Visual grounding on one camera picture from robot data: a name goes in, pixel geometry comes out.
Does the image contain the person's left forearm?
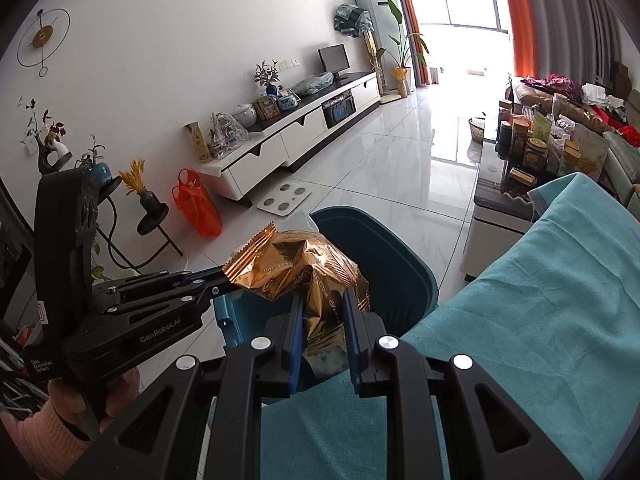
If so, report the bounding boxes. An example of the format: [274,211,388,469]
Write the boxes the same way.
[0,399,98,480]

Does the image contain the clear glass ship model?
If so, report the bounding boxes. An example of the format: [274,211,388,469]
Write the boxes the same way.
[207,111,249,158]

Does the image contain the round wire wall clock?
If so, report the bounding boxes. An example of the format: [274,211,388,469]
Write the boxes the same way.
[17,8,71,78]

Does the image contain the green leafy plant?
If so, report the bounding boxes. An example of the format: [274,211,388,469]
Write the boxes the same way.
[91,242,141,282]

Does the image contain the gold foil snack wrapper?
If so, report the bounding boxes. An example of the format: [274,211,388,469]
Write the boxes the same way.
[222,224,372,378]

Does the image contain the orange plastic bag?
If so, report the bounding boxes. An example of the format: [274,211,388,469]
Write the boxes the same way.
[172,168,223,237]

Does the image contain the tall leafy potted plant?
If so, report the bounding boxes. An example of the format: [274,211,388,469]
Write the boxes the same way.
[375,0,430,98]

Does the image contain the black monitor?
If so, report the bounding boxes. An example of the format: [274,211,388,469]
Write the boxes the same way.
[318,44,351,81]

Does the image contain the brown cardboard boxes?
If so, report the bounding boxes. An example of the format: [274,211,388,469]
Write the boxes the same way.
[607,60,634,101]

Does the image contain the large window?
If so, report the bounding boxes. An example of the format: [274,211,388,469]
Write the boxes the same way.
[405,0,513,33]

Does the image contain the white black TV cabinet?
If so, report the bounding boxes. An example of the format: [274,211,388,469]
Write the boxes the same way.
[192,71,381,207]

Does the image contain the plastic wrapped bundle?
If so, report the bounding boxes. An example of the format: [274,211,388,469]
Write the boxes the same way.
[291,72,334,97]

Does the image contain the beige cracker bag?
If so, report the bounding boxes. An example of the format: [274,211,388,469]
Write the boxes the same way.
[570,125,611,181]

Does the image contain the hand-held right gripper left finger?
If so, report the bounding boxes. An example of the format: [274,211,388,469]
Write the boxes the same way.
[65,292,306,480]

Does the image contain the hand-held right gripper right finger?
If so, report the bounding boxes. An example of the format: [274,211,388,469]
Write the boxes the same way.
[342,290,586,480]

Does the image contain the person's left hand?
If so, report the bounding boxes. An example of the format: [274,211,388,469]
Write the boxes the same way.
[99,366,142,436]

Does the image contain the maroon clothes pile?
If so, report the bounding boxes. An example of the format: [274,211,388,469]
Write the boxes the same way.
[520,74,583,103]

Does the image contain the yellow decorated box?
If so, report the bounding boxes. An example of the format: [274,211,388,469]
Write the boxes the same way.
[184,121,213,163]

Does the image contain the wooden photo frame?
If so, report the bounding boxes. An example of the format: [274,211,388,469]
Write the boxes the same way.
[252,95,281,122]

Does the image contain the white clothes pile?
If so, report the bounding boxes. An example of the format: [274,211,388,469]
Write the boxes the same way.
[582,82,609,107]

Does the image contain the white bathroom scale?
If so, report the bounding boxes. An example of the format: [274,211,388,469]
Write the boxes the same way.
[256,181,313,217]

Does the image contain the small plant in blue vase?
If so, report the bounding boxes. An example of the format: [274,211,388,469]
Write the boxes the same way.
[252,60,281,97]

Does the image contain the black glass coffee table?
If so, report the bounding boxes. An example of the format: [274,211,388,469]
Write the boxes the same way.
[460,117,551,281]

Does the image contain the black white vase with flowers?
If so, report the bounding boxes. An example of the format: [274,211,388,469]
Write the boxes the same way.
[19,96,74,173]

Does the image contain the teal plastic bin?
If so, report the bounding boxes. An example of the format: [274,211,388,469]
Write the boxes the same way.
[212,206,440,406]

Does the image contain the green corner sofa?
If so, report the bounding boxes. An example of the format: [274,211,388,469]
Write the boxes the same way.
[512,75,640,206]

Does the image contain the teal grey patterned tablecloth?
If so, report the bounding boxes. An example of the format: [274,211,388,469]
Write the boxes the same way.
[207,172,640,480]

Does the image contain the blue round vase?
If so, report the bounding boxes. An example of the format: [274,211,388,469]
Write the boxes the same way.
[75,135,112,184]

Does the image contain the black vase yellow wheat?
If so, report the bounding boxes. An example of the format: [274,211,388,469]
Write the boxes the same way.
[117,159,166,216]

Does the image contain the grey curtain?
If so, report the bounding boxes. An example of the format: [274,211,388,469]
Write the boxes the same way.
[530,0,626,92]

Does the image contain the white ceramic jar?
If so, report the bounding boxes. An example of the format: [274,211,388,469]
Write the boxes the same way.
[232,103,259,128]

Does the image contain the brown jar gold lid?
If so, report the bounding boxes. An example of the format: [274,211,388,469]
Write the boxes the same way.
[510,120,531,161]
[522,137,548,173]

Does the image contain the standing fan patterned cover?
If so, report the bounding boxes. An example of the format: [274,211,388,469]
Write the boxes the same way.
[334,2,387,102]

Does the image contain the green carton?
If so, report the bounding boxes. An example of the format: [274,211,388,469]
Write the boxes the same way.
[531,110,551,141]

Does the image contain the black metal plant stand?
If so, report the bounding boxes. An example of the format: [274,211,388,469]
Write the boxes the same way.
[95,175,184,272]

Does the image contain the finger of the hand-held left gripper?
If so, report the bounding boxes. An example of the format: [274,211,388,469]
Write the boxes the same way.
[92,266,232,297]
[104,279,239,317]

